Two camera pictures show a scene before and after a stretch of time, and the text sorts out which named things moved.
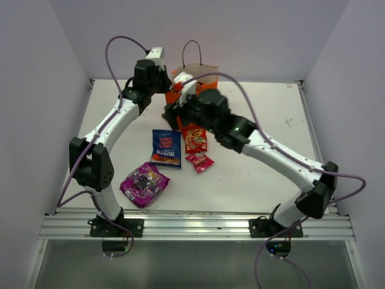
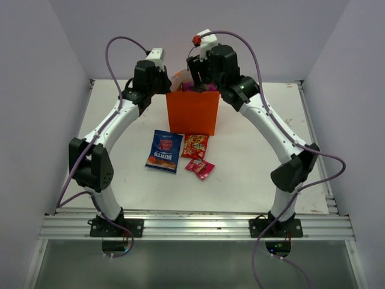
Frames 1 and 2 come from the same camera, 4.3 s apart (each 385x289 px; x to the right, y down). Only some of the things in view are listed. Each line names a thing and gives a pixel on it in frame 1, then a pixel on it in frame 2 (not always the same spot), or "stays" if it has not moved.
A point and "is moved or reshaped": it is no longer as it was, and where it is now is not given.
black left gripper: (166, 80) stays
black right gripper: (171, 117) -> (197, 66)
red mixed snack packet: (195, 139) is moved or reshaped
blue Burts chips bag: (166, 148) is moved or reshaped
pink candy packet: (200, 161) -> (202, 167)
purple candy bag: (144, 184) is moved or reshaped
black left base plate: (104, 227) stays
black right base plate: (265, 227) stays
